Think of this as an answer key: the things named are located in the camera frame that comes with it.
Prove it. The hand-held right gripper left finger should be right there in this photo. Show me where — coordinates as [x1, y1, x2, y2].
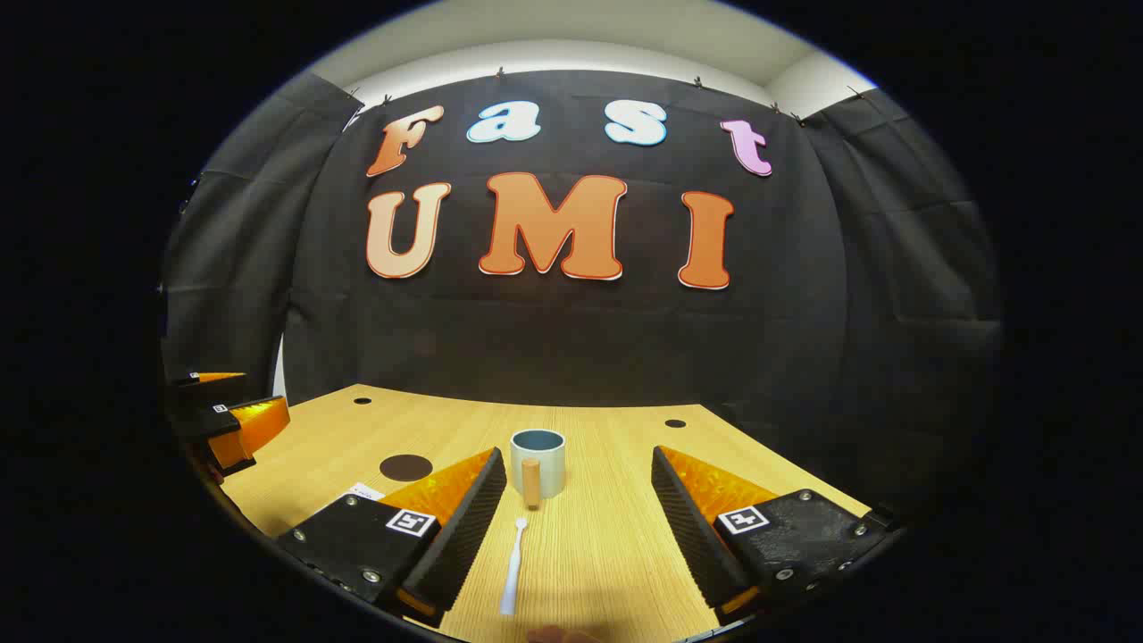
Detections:
[277, 447, 508, 626]

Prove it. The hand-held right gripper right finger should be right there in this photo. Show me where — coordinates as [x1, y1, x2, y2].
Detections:
[651, 446, 896, 626]

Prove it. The white toothbrush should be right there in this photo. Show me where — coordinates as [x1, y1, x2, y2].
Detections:
[499, 517, 529, 617]

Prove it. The dark brown round coaster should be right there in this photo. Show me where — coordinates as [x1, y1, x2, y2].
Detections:
[380, 454, 434, 483]

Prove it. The pale green cup wooden handle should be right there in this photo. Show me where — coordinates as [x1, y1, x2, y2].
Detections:
[510, 429, 566, 512]

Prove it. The wooden desktop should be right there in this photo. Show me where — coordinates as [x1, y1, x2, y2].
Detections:
[219, 384, 872, 643]

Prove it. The black backdrop cloth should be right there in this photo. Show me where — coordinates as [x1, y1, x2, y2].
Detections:
[161, 70, 1005, 537]

